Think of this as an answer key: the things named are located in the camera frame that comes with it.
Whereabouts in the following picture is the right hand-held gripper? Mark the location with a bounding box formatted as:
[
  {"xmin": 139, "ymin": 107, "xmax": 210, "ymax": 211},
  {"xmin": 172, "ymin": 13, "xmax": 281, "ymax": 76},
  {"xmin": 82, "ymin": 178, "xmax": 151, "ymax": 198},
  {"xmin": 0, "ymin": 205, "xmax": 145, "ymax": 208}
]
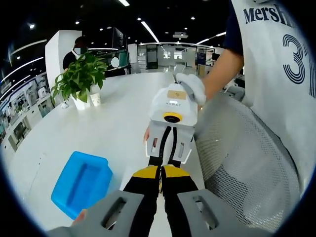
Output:
[{"xmin": 144, "ymin": 83, "xmax": 198, "ymax": 169}]

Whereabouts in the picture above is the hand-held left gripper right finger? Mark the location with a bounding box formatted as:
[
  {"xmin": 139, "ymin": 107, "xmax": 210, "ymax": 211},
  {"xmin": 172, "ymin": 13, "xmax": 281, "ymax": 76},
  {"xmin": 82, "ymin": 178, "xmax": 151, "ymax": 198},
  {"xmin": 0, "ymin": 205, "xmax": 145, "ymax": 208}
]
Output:
[{"xmin": 161, "ymin": 164, "xmax": 273, "ymax": 237}]

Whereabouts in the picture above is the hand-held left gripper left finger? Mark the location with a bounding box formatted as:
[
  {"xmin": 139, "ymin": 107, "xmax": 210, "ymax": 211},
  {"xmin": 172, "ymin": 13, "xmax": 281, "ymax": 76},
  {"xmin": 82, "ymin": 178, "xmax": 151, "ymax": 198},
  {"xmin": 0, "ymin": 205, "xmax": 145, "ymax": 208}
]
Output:
[{"xmin": 48, "ymin": 165, "xmax": 161, "ymax": 237}]

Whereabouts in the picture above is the blue plastic container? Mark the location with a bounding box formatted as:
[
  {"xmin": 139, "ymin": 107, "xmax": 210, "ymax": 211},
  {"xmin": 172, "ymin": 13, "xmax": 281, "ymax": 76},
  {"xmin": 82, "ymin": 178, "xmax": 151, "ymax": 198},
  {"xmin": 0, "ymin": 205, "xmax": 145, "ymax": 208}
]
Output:
[{"xmin": 50, "ymin": 151, "xmax": 114, "ymax": 221}]

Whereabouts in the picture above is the person's right forearm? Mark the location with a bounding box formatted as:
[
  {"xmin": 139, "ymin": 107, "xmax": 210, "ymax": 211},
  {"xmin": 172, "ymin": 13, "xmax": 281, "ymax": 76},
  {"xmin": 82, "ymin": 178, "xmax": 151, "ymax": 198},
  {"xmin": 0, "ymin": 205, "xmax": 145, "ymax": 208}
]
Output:
[{"xmin": 202, "ymin": 48, "xmax": 245, "ymax": 102}]

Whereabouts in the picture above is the white table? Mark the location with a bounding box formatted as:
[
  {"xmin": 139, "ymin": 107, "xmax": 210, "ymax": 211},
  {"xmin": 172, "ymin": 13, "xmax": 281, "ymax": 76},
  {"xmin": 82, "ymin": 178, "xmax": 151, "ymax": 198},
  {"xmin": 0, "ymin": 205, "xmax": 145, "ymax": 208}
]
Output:
[{"xmin": 1, "ymin": 71, "xmax": 207, "ymax": 235}]

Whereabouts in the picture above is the white mesh office chair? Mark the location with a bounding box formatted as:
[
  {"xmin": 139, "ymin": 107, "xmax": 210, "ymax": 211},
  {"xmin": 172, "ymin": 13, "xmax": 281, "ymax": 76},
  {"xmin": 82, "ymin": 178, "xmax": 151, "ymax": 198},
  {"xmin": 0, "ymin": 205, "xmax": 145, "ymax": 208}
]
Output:
[{"xmin": 194, "ymin": 93, "xmax": 306, "ymax": 233}]

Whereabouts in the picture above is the white paper cup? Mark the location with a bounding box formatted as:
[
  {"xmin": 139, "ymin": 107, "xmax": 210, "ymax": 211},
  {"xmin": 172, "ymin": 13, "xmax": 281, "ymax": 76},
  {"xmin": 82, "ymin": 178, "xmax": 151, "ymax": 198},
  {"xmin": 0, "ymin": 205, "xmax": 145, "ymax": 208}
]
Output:
[{"xmin": 89, "ymin": 84, "xmax": 102, "ymax": 107}]

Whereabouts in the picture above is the green potted plant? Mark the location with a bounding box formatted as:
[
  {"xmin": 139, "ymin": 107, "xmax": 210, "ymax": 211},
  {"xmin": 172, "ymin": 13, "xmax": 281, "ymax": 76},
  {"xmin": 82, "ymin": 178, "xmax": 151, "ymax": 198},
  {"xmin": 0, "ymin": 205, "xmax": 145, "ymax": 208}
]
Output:
[{"xmin": 50, "ymin": 52, "xmax": 108, "ymax": 111}]

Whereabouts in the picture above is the person's body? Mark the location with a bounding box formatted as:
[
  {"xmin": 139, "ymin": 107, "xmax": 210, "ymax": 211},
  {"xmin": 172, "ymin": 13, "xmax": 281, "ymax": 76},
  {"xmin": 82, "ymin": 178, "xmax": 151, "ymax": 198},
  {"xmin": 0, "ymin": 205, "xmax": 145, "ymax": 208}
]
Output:
[{"xmin": 223, "ymin": 0, "xmax": 316, "ymax": 180}]

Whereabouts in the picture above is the white display shelf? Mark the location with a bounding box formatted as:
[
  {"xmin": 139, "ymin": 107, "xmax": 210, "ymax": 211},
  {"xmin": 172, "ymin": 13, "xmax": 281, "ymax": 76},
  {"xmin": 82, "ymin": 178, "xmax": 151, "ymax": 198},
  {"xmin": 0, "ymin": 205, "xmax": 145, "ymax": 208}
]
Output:
[{"xmin": 0, "ymin": 71, "xmax": 54, "ymax": 150}]

